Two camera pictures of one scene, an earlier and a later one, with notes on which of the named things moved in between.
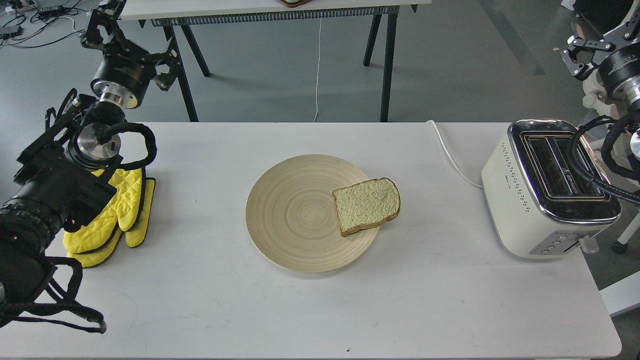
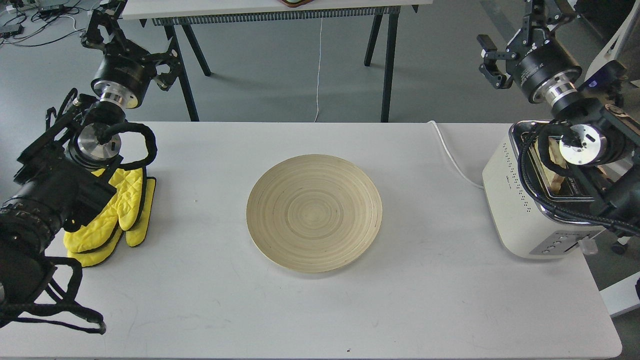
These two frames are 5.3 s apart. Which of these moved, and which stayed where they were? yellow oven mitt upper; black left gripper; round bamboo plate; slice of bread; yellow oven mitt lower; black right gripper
Moved: black right gripper; slice of bread
Stayed: yellow oven mitt upper; round bamboo plate; yellow oven mitt lower; black left gripper
